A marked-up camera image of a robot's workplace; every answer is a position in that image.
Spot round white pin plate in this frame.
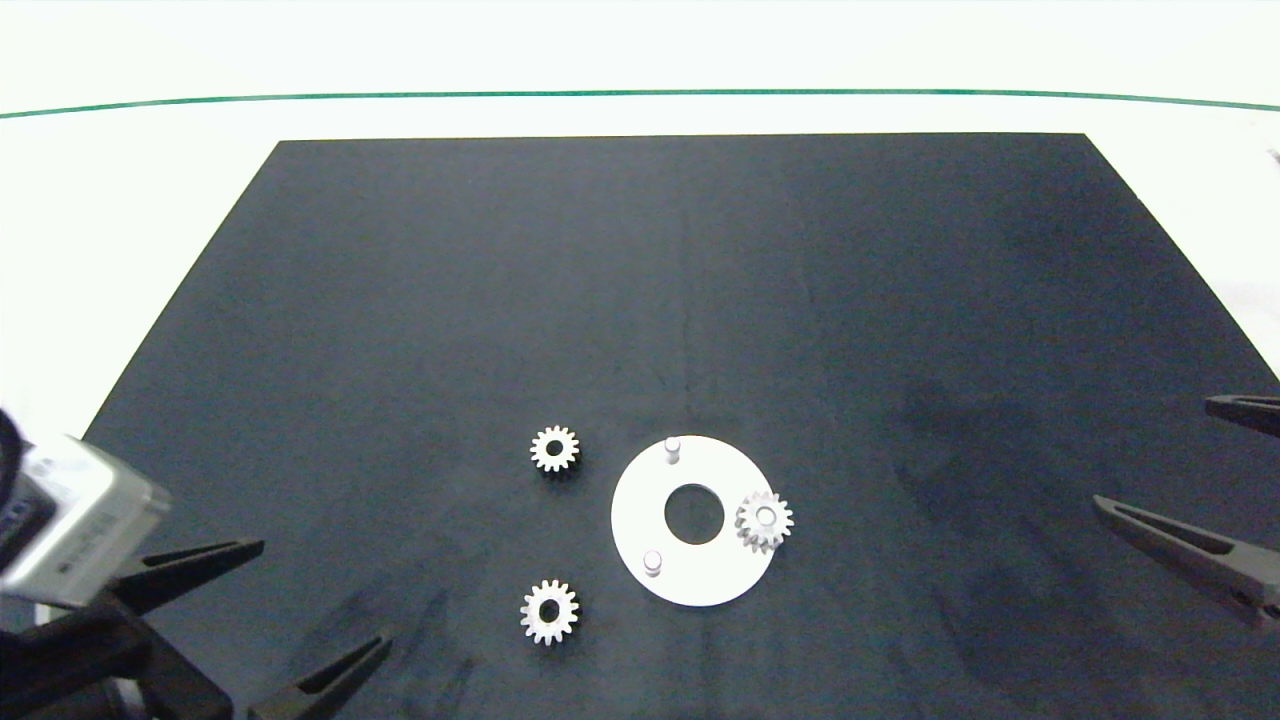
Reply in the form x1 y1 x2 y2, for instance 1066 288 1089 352
610 434 778 608

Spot small steel planetary gear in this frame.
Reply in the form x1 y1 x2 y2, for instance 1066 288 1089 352
529 425 581 475
735 490 796 554
519 579 581 647

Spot dark table mat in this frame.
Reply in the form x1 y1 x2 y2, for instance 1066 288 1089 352
82 133 1280 720

